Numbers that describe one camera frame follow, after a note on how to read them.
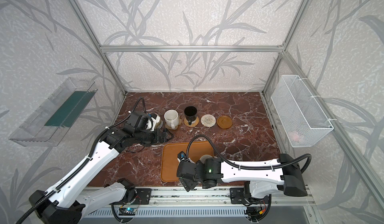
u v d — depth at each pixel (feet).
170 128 3.24
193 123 3.27
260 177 1.35
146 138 1.99
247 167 1.42
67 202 1.28
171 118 3.32
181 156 2.04
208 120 3.35
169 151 2.92
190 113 3.09
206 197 2.47
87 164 1.41
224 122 3.36
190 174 1.62
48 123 2.08
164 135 2.10
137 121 1.78
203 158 2.60
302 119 2.01
